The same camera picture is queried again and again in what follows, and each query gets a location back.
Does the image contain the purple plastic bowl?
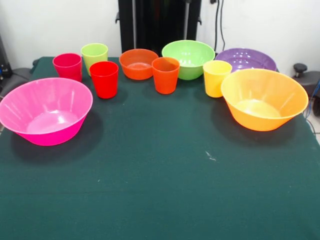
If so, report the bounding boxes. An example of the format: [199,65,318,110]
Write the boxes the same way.
[214,47,278,73]

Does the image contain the pink plastic bowl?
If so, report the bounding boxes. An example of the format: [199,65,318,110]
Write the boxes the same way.
[0,77,94,147]

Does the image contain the orange-red plastic bowl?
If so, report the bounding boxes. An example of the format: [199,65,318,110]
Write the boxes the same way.
[118,48,160,81]

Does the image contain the black round floor base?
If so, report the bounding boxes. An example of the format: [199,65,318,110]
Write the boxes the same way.
[297,71,320,98]

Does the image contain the black wall cable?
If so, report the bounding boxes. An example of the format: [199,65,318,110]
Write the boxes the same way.
[219,0,227,52]
[213,0,220,50]

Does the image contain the yellow plastic cup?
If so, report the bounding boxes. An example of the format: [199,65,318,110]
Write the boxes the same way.
[202,60,233,98]

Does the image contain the orange plastic bowl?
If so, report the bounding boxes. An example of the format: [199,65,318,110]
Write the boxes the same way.
[220,68,309,132]

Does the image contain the red plastic cup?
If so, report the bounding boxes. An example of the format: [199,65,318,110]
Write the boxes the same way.
[89,61,120,100]

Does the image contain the green plastic bowl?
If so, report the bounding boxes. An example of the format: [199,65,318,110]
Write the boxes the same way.
[161,39,216,81]

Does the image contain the light green plastic cup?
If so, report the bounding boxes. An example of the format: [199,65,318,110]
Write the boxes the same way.
[80,43,109,77]

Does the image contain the black knob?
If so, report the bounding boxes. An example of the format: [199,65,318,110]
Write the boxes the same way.
[292,63,308,78]

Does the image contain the crimson plastic cup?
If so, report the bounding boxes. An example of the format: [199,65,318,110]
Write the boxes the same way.
[52,52,83,83]

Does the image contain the dark green table cloth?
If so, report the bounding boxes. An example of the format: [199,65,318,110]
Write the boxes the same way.
[0,56,320,240]

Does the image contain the orange-red plastic cup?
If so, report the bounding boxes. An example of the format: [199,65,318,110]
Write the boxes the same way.
[151,56,181,95]

